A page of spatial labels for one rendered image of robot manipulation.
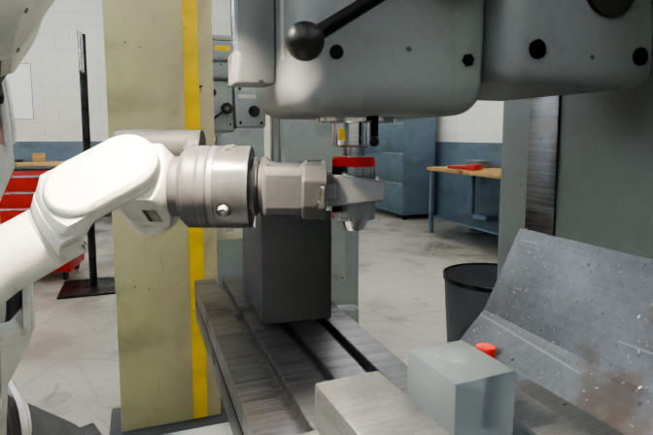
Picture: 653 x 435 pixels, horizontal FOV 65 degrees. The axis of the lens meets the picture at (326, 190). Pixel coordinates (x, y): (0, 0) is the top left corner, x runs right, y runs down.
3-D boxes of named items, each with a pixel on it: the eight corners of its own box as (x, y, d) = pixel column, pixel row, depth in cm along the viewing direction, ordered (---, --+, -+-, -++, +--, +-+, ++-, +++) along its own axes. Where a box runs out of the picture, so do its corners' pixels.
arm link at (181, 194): (202, 206, 49) (83, 205, 48) (221, 246, 58) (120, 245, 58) (214, 109, 54) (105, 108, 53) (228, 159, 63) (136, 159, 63)
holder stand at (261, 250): (261, 325, 83) (259, 205, 81) (242, 287, 104) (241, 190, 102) (331, 317, 87) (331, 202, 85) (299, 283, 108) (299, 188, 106)
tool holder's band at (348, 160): (360, 167, 52) (360, 157, 51) (323, 165, 54) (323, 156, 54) (383, 165, 55) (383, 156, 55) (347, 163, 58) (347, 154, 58)
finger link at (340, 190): (384, 205, 53) (325, 205, 53) (385, 175, 53) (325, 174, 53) (386, 208, 51) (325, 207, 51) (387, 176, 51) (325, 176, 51)
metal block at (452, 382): (453, 468, 35) (455, 384, 34) (405, 422, 40) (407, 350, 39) (512, 450, 37) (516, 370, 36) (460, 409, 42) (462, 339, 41)
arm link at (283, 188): (326, 146, 48) (199, 145, 48) (326, 246, 49) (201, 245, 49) (324, 144, 61) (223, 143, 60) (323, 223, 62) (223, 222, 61)
